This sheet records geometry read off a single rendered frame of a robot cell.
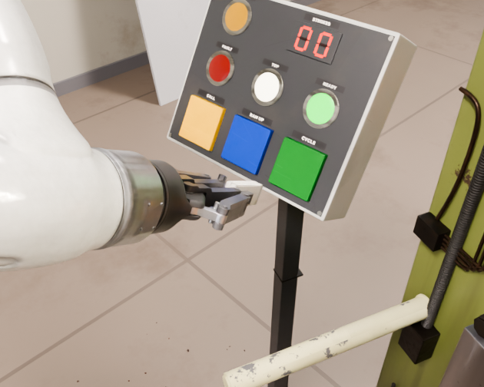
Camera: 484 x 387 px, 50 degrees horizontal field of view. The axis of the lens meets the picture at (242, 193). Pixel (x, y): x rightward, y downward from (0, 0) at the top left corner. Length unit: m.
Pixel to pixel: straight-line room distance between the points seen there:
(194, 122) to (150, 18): 2.04
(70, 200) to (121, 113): 2.60
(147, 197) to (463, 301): 0.74
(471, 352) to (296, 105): 0.41
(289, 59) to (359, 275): 1.33
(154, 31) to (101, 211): 2.54
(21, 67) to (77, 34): 2.77
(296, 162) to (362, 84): 0.15
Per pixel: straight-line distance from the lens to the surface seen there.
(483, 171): 0.90
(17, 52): 0.45
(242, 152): 0.83
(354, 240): 2.15
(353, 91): 0.76
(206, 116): 0.88
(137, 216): 0.46
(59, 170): 0.40
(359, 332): 1.05
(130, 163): 0.47
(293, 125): 0.80
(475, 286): 1.03
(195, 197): 0.54
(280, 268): 1.14
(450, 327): 1.13
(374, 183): 2.47
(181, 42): 3.04
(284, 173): 0.79
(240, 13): 0.88
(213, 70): 0.89
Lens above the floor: 1.47
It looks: 39 degrees down
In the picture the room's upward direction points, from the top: straight up
